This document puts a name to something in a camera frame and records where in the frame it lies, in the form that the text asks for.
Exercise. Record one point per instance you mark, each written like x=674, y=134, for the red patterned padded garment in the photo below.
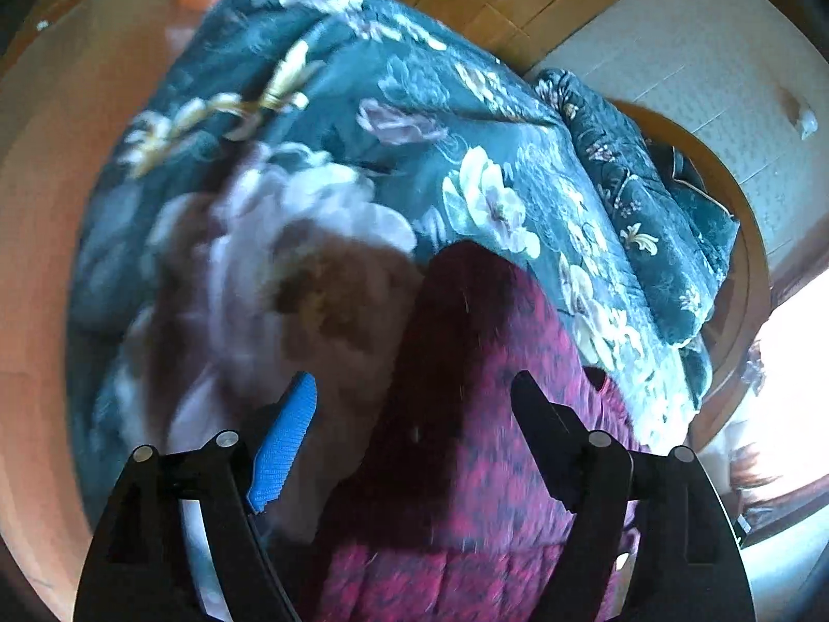
x=479, y=414

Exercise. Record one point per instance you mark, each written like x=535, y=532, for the round wooden headboard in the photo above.
x=738, y=311

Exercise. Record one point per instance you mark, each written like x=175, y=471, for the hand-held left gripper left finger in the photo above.
x=288, y=434

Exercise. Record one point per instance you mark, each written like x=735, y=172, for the white wall fixture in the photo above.
x=806, y=118

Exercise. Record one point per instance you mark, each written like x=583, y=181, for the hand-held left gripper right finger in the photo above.
x=544, y=427

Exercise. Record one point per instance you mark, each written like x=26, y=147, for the dark green floral bedspread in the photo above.
x=362, y=162

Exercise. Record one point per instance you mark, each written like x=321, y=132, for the teal floral pillow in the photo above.
x=641, y=207

